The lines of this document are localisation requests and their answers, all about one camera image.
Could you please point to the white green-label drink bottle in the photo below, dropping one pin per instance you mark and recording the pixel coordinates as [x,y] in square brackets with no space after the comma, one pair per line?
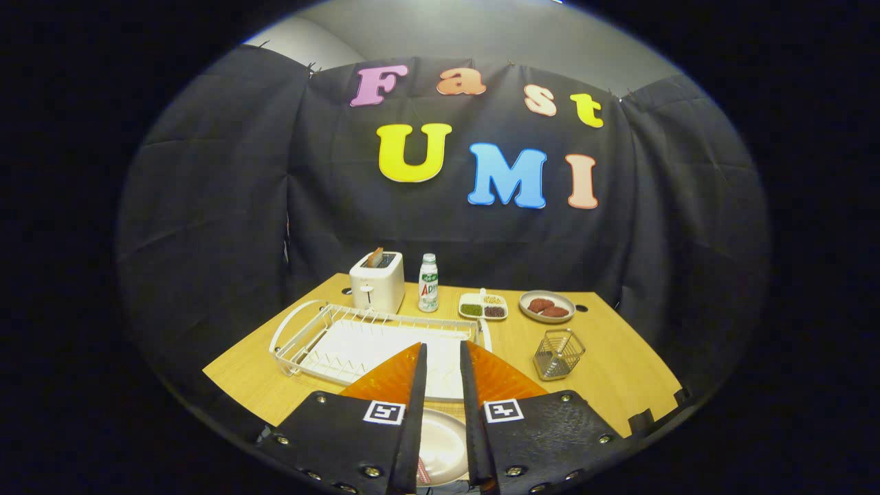
[428,289]

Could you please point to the white drain tray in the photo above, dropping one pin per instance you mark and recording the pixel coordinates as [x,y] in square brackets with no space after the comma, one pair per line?
[357,350]

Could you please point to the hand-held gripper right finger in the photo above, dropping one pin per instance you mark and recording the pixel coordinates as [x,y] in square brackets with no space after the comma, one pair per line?
[469,412]

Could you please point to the white toaster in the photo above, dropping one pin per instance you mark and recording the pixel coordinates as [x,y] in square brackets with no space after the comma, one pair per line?
[378,289]

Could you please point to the brown meat patty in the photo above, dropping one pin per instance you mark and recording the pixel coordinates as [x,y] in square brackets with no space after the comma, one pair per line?
[555,311]
[540,304]

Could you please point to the grey plate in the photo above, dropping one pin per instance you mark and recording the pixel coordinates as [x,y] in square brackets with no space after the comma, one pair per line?
[567,301]

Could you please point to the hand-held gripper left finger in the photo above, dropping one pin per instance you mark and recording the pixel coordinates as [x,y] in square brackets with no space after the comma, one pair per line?
[414,412]

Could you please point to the black backdrop cloth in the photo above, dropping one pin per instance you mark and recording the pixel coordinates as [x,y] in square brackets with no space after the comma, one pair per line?
[206,206]

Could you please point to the white divided bean dish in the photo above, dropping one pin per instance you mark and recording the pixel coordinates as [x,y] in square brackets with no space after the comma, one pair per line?
[471,310]

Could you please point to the black table clamp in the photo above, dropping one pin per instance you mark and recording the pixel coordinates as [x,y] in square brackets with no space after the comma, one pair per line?
[641,421]
[681,397]

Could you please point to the beige round plate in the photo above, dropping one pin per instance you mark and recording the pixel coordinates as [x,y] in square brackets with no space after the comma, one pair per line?
[447,447]

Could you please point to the brown toast slice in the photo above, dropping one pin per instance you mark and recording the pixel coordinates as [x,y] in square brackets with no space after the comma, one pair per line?
[375,258]

